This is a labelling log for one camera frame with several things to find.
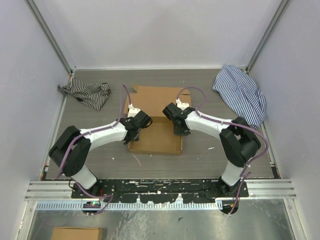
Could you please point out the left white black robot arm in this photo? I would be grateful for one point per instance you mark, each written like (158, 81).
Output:
(71, 149)

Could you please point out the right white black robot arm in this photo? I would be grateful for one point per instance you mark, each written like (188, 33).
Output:
(239, 143)

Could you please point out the aluminium frame post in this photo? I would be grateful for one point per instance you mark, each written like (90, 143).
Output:
(280, 10)
(48, 33)

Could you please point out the blue white striped cloth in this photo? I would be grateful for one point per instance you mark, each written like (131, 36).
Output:
(241, 94)

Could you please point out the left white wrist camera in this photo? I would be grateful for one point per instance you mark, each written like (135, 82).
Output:
(132, 111)

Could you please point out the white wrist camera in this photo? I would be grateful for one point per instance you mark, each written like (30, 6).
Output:
(132, 111)
(181, 105)

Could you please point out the black white striped cloth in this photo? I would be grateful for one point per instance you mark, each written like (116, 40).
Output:
(91, 94)

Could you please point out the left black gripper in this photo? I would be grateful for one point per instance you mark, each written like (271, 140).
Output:
(136, 139)

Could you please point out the brown cardboard box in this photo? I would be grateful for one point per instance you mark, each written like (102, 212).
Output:
(159, 137)

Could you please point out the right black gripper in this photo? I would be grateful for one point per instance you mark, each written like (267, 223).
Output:
(180, 133)

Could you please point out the left aluminium frame post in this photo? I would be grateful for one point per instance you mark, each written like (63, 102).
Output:
(48, 33)

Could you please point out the right aluminium frame post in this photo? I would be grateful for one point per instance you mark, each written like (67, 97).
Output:
(280, 10)

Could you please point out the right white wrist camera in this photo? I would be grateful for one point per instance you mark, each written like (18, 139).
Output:
(181, 105)

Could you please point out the small cardboard box foreground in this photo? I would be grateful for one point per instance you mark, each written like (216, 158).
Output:
(70, 233)

